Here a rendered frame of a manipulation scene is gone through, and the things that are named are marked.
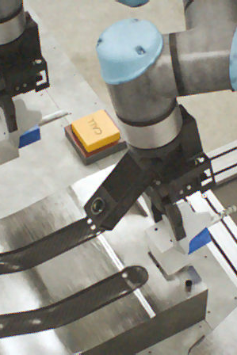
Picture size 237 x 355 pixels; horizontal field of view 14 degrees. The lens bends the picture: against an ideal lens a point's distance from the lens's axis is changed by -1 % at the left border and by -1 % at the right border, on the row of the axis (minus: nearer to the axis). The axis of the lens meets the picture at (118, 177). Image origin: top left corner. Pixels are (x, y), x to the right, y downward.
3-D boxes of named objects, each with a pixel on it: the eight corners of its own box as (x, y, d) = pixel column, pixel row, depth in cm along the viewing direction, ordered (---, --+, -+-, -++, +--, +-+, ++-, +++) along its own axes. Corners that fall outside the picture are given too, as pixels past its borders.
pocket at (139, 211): (138, 202, 144) (138, 187, 141) (155, 227, 141) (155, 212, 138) (112, 214, 143) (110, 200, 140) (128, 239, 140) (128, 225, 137)
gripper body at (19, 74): (51, 91, 135) (43, 32, 126) (-3, 114, 133) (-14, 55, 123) (29, 59, 139) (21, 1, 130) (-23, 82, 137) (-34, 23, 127)
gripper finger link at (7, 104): (22, 134, 135) (9, 84, 129) (13, 138, 134) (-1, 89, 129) (10, 119, 138) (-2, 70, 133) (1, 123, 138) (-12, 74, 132)
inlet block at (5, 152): (61, 112, 149) (59, 89, 145) (75, 133, 147) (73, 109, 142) (-14, 144, 146) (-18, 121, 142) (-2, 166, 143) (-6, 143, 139)
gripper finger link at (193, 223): (224, 246, 127) (206, 194, 121) (187, 268, 126) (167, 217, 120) (214, 234, 129) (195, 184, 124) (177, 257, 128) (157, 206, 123)
